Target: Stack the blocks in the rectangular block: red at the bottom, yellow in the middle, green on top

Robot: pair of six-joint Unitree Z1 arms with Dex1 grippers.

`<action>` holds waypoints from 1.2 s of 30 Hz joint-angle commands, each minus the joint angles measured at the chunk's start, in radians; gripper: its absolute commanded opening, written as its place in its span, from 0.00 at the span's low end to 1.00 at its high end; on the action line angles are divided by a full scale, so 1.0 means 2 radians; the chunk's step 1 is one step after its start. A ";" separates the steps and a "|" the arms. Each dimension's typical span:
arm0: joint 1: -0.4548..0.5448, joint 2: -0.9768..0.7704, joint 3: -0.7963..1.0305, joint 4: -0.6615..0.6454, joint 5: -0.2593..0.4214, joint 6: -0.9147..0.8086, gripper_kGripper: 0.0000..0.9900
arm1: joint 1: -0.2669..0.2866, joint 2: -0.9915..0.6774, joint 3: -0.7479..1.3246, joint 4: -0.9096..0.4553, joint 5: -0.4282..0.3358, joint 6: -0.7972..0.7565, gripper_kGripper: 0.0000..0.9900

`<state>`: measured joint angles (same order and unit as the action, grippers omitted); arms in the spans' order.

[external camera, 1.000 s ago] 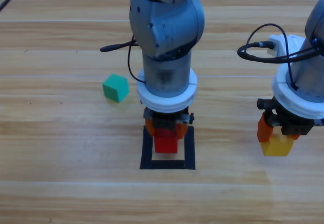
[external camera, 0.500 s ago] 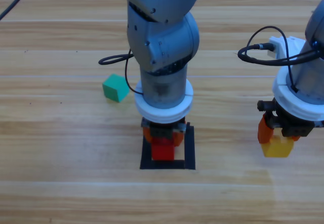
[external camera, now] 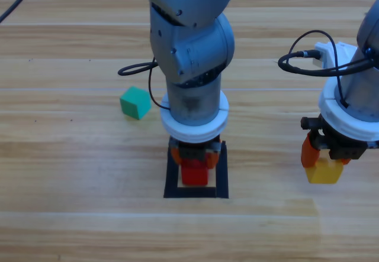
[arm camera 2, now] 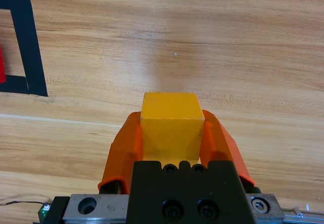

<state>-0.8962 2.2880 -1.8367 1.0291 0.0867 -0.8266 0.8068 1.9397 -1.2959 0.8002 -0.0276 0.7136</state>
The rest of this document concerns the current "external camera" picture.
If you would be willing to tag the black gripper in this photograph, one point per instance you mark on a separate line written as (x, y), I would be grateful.
(192, 152)
(343, 149)

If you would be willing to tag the yellow wooden cube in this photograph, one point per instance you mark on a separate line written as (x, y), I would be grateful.
(322, 173)

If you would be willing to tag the red wooden cube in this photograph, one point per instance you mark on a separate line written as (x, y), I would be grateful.
(194, 176)

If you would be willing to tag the green wooden cube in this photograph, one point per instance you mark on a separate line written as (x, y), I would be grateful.
(134, 103)

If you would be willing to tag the black tape square outline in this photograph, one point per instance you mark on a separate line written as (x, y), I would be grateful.
(171, 182)

